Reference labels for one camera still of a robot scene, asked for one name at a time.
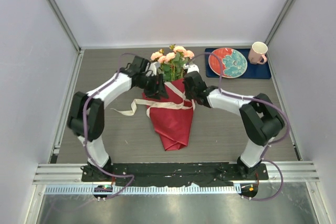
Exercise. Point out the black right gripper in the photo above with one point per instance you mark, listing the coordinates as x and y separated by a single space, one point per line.
188 96

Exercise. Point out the aluminium front rail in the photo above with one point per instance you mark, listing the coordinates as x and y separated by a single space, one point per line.
73 179

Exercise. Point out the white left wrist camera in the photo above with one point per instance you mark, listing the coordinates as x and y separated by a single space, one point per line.
153 69

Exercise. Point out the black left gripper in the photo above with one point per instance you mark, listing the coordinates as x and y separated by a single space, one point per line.
158 90

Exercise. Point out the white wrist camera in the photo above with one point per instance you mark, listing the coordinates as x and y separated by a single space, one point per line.
153 69
190 67

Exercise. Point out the red and teal plate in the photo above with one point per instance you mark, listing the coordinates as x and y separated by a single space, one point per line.
227 62

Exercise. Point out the dark red wrapping paper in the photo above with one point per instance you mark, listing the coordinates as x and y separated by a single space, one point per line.
173 125

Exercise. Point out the cream ribbon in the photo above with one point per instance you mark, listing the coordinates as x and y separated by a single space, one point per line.
157 104

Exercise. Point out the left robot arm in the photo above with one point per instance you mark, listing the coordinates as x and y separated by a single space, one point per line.
86 114

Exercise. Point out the pink mug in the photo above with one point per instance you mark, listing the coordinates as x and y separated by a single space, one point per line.
257 53

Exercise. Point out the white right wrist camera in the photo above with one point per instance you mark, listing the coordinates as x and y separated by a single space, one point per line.
190 67

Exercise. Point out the blue tray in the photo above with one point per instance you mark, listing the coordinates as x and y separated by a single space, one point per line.
253 71

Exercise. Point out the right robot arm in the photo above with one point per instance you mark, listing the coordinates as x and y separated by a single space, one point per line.
261 120

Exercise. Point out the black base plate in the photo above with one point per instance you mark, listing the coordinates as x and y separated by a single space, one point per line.
184 174

